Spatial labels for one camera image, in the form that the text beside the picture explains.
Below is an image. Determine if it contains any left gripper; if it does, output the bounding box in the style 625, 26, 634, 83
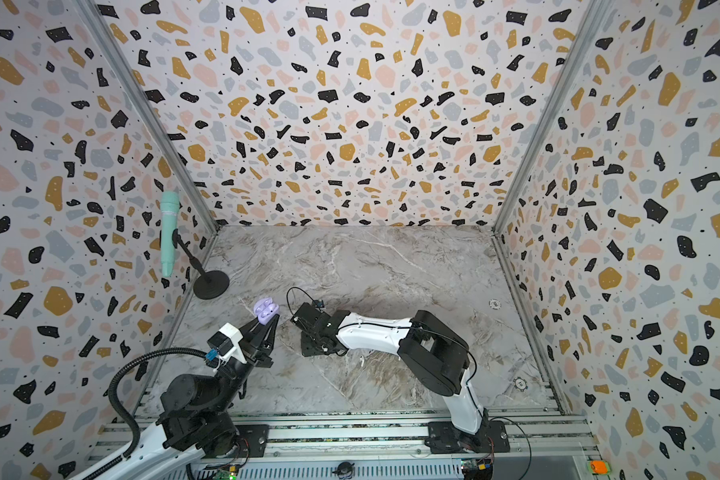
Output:
213, 311, 280, 414

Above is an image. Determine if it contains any purple earbud charging case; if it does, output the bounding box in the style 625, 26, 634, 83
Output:
253, 297, 280, 325

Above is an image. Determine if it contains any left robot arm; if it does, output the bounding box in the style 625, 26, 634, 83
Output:
76, 313, 279, 479

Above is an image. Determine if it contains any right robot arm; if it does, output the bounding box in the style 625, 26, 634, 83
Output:
292, 303, 492, 453

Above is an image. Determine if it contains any black microphone stand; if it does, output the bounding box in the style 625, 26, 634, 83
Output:
172, 229, 230, 300

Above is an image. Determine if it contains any orange button box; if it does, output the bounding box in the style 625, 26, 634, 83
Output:
588, 460, 611, 475

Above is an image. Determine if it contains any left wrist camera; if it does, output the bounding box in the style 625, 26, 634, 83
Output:
205, 323, 247, 369

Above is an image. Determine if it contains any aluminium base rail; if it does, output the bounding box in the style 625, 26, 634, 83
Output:
192, 408, 601, 479

